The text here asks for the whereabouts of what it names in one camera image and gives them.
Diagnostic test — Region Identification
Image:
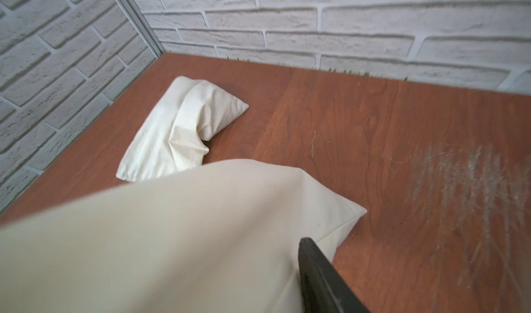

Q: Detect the left corner aluminium post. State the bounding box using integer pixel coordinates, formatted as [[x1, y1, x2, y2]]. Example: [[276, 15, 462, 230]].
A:
[[115, 0, 165, 58]]

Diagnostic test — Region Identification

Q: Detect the cream cloth soil bag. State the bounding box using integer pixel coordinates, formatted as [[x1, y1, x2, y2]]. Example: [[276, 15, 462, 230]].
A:
[[1, 160, 366, 312], [116, 76, 249, 183]]

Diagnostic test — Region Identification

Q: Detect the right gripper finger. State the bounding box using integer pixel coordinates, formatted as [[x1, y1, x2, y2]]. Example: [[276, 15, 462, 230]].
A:
[[298, 238, 369, 313]]

